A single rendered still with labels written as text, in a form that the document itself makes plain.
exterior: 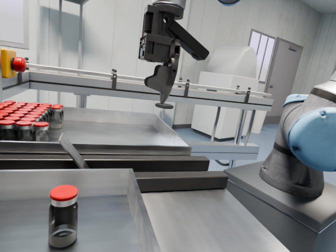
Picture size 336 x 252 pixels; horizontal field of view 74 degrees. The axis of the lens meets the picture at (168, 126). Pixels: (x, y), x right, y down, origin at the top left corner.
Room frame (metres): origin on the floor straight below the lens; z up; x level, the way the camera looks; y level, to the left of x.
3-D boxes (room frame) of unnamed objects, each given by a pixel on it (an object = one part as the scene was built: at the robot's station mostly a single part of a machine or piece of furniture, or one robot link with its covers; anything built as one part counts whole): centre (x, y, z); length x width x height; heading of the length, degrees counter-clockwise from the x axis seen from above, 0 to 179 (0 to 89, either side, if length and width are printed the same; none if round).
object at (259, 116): (4.86, -1.85, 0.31); 0.49 x 0.49 x 0.63
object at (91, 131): (0.42, 0.16, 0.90); 0.34 x 0.26 x 0.04; 109
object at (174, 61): (0.53, 0.01, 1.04); 0.05 x 0.02 x 0.09; 19
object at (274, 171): (0.55, -0.34, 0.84); 0.15 x 0.15 x 0.10
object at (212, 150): (1.49, 0.01, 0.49); 1.60 x 0.08 x 0.12; 110
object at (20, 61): (0.59, 0.42, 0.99); 0.04 x 0.04 x 0.04; 20
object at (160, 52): (0.54, 0.04, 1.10); 0.09 x 0.08 x 0.12; 109
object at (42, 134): (0.33, 0.19, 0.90); 0.02 x 0.02 x 0.05
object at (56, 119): (0.45, 0.24, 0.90); 0.02 x 0.02 x 0.05
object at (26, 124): (0.39, 0.24, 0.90); 0.18 x 0.02 x 0.05; 19
